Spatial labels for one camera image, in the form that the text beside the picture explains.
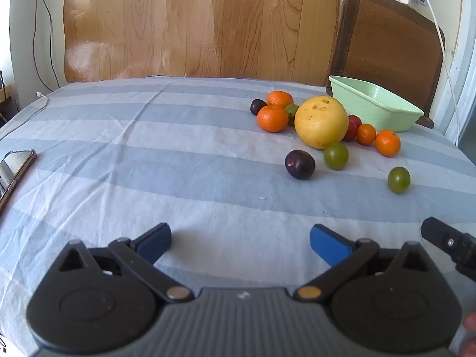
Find smartphone with rose-gold edge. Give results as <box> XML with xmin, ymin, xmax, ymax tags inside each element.
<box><xmin>0</xmin><ymin>149</ymin><xmax>38</xmax><ymax>217</ymax></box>

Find small orange mandarin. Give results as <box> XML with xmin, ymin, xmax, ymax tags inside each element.
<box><xmin>356</xmin><ymin>123</ymin><xmax>377</xmax><ymax>146</ymax></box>

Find red tomato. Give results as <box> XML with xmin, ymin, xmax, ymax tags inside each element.
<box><xmin>341</xmin><ymin>115</ymin><xmax>363</xmax><ymax>142</ymax></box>

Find white power cord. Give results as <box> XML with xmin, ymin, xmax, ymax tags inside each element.
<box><xmin>419</xmin><ymin>0</ymin><xmax>461</xmax><ymax>145</ymax></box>

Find light green square bowl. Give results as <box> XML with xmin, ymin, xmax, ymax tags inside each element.
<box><xmin>328</xmin><ymin>75</ymin><xmax>425</xmax><ymax>133</ymax></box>

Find white window frame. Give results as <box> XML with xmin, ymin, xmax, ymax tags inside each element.
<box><xmin>444</xmin><ymin>0</ymin><xmax>476</xmax><ymax>145</ymax></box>

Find green tomato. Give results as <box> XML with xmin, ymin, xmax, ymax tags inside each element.
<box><xmin>323</xmin><ymin>143</ymin><xmax>349</xmax><ymax>171</ymax></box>
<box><xmin>284</xmin><ymin>104</ymin><xmax>300</xmax><ymax>126</ymax></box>
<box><xmin>387</xmin><ymin>167</ymin><xmax>411</xmax><ymax>195</ymax></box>

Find person's right hand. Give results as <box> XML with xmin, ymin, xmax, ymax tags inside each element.
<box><xmin>462</xmin><ymin>311</ymin><xmax>476</xmax><ymax>357</ymax></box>

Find large yellow grapefruit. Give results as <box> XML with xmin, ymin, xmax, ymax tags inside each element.
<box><xmin>294</xmin><ymin>96</ymin><xmax>349</xmax><ymax>150</ymax></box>

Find blue white striped bedsheet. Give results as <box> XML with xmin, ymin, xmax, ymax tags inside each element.
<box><xmin>0</xmin><ymin>76</ymin><xmax>476</xmax><ymax>357</ymax></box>

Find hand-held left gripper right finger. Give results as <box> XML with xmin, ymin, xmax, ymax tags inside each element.
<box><xmin>294</xmin><ymin>224</ymin><xmax>434</xmax><ymax>303</ymax></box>

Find white charging cable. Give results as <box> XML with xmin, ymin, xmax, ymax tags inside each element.
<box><xmin>0</xmin><ymin>92</ymin><xmax>50</xmax><ymax>139</ymax></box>

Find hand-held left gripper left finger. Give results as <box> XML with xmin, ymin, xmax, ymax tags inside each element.
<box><xmin>59</xmin><ymin>222</ymin><xmax>195</xmax><ymax>303</ymax></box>

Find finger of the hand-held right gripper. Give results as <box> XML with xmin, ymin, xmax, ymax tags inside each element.
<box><xmin>420</xmin><ymin>216</ymin><xmax>460</xmax><ymax>260</ymax></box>

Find thin black cable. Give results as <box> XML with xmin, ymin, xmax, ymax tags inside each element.
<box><xmin>32</xmin><ymin>0</ymin><xmax>61</xmax><ymax>89</ymax></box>

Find wood-pattern vinyl sheet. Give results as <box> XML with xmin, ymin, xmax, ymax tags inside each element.
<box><xmin>63</xmin><ymin>0</ymin><xmax>342</xmax><ymax>87</ymax></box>

